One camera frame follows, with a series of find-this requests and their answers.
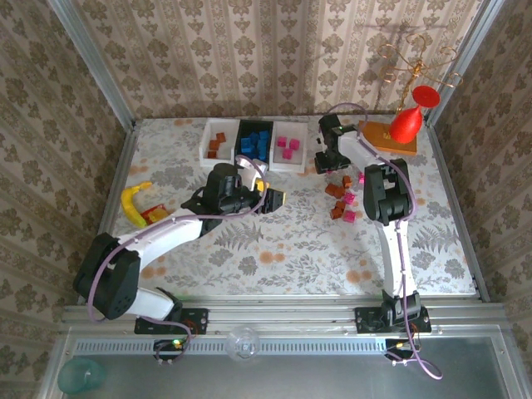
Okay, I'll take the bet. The white plastic storage bin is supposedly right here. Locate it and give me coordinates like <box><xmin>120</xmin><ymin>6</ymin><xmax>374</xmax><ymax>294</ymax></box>
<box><xmin>199</xmin><ymin>118</ymin><xmax>240</xmax><ymax>168</ymax></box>
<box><xmin>268</xmin><ymin>120</ymin><xmax>309</xmax><ymax>174</ymax></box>

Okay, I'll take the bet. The black plastic storage bin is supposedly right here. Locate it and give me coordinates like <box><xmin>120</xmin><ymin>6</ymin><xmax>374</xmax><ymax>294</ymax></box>
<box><xmin>233</xmin><ymin>119</ymin><xmax>275</xmax><ymax>172</ymax></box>

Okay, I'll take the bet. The floral patterned tablecloth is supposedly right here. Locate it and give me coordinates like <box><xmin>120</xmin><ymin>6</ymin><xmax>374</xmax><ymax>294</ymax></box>
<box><xmin>97</xmin><ymin>116</ymin><xmax>479</xmax><ymax>297</ymax></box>

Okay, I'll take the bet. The red snack packet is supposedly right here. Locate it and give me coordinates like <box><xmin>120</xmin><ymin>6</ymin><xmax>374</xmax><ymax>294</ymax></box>
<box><xmin>140</xmin><ymin>203</ymin><xmax>174</xmax><ymax>228</ymax></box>

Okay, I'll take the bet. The red plastic goblet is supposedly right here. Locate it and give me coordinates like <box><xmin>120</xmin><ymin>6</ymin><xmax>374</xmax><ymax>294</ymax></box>
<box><xmin>389</xmin><ymin>85</ymin><xmax>441</xmax><ymax>145</ymax></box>

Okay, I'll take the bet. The yellow toy banana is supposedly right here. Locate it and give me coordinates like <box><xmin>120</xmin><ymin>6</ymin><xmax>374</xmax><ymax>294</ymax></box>
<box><xmin>121</xmin><ymin>181</ymin><xmax>154</xmax><ymax>229</ymax></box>

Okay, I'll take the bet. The clear glass ball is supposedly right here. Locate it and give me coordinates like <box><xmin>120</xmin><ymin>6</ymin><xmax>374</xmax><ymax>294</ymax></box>
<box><xmin>226</xmin><ymin>325</ymin><xmax>261</xmax><ymax>362</ymax></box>

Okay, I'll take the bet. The small circuit board with LED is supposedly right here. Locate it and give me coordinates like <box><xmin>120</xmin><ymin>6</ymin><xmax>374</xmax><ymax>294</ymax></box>
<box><xmin>384</xmin><ymin>338</ymin><xmax>416</xmax><ymax>367</ymax></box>
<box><xmin>153</xmin><ymin>337</ymin><xmax>188</xmax><ymax>367</ymax></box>

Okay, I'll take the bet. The teal translucent cup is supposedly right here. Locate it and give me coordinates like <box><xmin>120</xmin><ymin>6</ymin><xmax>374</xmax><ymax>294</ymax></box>
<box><xmin>57</xmin><ymin>356</ymin><xmax>107</xmax><ymax>395</ymax></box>

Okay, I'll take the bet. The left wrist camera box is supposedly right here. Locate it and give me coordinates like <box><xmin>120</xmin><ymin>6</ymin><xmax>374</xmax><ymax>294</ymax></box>
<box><xmin>236</xmin><ymin>160</ymin><xmax>269</xmax><ymax>193</ymax></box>

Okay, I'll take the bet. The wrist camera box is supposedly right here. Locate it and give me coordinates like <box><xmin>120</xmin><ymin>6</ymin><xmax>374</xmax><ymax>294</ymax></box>
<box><xmin>236</xmin><ymin>160</ymin><xmax>269</xmax><ymax>193</ymax></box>
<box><xmin>314</xmin><ymin>151</ymin><xmax>350</xmax><ymax>175</ymax></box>

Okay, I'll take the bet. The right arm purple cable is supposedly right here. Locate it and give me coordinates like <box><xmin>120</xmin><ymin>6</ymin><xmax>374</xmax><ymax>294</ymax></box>
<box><xmin>326</xmin><ymin>102</ymin><xmax>444</xmax><ymax>382</ymax></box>

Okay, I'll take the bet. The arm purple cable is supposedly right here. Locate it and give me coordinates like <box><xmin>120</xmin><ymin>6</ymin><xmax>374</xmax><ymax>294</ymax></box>
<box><xmin>326</xmin><ymin>102</ymin><xmax>444</xmax><ymax>382</ymax></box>
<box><xmin>86</xmin><ymin>154</ymin><xmax>269</xmax><ymax>362</ymax></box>

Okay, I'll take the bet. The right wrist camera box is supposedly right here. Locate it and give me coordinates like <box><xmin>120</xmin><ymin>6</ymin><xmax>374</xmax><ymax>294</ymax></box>
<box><xmin>314</xmin><ymin>151</ymin><xmax>350</xmax><ymax>175</ymax></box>

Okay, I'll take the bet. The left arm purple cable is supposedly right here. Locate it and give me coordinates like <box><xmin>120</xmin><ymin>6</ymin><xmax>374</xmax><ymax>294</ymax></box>
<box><xmin>86</xmin><ymin>154</ymin><xmax>269</xmax><ymax>362</ymax></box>

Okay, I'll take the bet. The gold wire stand wooden base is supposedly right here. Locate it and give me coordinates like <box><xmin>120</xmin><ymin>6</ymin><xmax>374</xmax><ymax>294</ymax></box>
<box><xmin>356</xmin><ymin>32</ymin><xmax>466</xmax><ymax>157</ymax></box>

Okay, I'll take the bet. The aluminium frame rail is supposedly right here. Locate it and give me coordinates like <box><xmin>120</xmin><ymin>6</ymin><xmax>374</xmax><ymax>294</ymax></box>
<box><xmin>427</xmin><ymin>124</ymin><xmax>490</xmax><ymax>303</ymax></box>
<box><xmin>78</xmin><ymin>124</ymin><xmax>138</xmax><ymax>304</ymax></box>
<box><xmin>62</xmin><ymin>295</ymin><xmax>508</xmax><ymax>336</ymax></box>

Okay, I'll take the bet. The slotted grey cable duct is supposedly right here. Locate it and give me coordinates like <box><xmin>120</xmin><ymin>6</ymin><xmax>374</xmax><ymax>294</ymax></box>
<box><xmin>72</xmin><ymin>338</ymin><xmax>387</xmax><ymax>357</ymax></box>

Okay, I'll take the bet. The aluminium frame post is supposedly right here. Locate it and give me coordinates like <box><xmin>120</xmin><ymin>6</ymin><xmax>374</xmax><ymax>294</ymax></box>
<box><xmin>47</xmin><ymin>0</ymin><xmax>137</xmax><ymax>130</ymax></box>
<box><xmin>423</xmin><ymin>0</ymin><xmax>506</xmax><ymax>128</ymax></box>

